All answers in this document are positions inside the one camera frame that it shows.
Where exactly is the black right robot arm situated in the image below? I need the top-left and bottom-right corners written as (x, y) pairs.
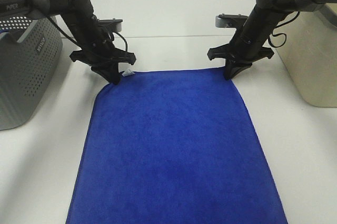
top-left (207, 0), bottom-right (336, 80)

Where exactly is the grey perforated plastic basket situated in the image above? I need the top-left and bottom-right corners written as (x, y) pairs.
top-left (1, 0), bottom-right (63, 130)

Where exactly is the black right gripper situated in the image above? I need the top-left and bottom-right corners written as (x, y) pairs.
top-left (207, 43), bottom-right (274, 80)

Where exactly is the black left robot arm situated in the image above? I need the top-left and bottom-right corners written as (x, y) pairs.
top-left (1, 0), bottom-right (136, 85)

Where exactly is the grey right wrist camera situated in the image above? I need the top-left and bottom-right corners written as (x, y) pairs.
top-left (215, 14), bottom-right (248, 29)

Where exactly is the beige plastic bin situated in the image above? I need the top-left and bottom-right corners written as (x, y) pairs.
top-left (272, 3), bottom-right (336, 107)

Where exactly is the white towel label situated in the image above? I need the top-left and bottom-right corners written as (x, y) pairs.
top-left (122, 69), bottom-right (135, 77)

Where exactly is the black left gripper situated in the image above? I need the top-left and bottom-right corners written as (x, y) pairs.
top-left (70, 43), bottom-right (136, 85)

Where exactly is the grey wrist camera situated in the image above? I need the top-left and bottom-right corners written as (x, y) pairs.
top-left (98, 18), bottom-right (123, 33)
top-left (215, 14), bottom-right (248, 29)

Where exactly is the blue microfibre towel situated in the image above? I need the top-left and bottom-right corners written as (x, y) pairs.
top-left (66, 68), bottom-right (287, 223)

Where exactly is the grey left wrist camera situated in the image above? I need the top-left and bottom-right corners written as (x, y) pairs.
top-left (98, 18), bottom-right (123, 33)

